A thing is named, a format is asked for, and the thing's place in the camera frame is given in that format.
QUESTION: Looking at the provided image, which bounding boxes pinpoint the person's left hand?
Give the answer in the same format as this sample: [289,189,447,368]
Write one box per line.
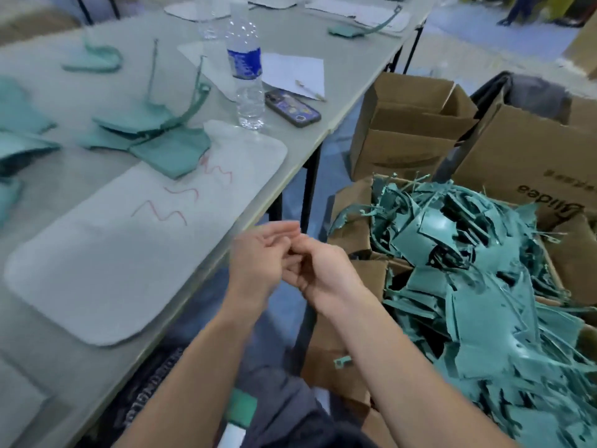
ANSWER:
[226,220,302,320]

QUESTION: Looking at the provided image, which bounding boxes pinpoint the person's right hand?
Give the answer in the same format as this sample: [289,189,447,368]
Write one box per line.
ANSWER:
[282,234,371,318]

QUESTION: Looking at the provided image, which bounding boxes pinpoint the box of green parts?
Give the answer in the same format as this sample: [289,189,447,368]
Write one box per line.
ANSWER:
[298,175,597,448]

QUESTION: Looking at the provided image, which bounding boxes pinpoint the small cardboard box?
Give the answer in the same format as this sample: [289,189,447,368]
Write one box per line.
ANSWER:
[348,72,479,183]

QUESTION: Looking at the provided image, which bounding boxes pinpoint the pile of green plastic parts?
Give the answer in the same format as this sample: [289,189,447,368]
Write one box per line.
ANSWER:
[0,27,214,230]

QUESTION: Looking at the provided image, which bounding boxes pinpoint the printed brown cardboard box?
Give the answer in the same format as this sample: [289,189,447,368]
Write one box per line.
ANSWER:
[451,88,597,220]

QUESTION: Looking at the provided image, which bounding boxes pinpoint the tall plain cardboard box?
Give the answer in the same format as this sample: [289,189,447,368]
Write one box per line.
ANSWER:
[562,12,597,78]

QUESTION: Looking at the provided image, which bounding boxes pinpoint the person's left forearm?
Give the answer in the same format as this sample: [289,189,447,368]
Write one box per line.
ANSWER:
[114,301,261,448]

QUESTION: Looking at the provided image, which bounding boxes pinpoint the person's right forearm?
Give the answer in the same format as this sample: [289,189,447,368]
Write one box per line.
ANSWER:
[331,292,516,448]

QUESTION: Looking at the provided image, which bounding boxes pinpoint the black metal table legs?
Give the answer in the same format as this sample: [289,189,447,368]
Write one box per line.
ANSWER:
[266,21,427,237]

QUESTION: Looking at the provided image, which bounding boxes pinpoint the white foam sheet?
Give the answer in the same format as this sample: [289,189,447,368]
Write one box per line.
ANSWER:
[4,119,289,348]
[163,0,234,23]

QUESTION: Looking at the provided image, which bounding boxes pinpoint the black smartphone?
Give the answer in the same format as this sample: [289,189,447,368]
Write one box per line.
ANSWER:
[263,88,324,129]

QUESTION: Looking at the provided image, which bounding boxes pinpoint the white paper sheet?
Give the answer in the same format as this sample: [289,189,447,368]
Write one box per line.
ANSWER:
[177,40,328,101]

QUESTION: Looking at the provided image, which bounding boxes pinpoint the clear blue-label water bottle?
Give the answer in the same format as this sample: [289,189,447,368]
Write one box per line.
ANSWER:
[226,2,268,133]
[193,0,224,41]

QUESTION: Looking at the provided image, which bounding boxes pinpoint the dark grey jacket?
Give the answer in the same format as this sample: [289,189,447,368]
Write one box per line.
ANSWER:
[470,72,573,123]

